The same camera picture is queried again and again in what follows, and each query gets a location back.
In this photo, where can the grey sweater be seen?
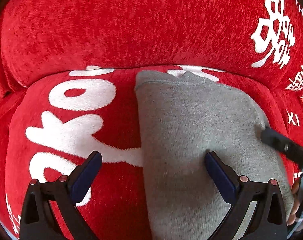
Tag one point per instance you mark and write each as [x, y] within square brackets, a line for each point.
[181, 118]

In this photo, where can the person's right hand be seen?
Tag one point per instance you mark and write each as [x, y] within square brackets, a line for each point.
[292, 217]

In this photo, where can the red blanket white characters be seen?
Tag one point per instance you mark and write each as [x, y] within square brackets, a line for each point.
[67, 75]

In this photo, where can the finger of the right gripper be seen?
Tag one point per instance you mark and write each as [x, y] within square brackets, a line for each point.
[282, 144]

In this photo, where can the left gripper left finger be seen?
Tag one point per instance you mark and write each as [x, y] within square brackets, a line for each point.
[37, 218]

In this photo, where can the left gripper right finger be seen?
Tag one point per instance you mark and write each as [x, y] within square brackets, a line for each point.
[269, 218]

